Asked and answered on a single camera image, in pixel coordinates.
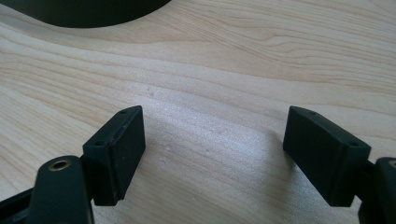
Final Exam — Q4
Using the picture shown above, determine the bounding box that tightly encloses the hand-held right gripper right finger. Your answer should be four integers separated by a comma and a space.
282, 105, 373, 208

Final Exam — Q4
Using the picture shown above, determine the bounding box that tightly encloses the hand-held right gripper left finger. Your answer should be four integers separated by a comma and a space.
81, 105, 147, 207

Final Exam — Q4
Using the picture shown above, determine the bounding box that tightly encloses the black round object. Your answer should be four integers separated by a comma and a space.
0, 0, 172, 29

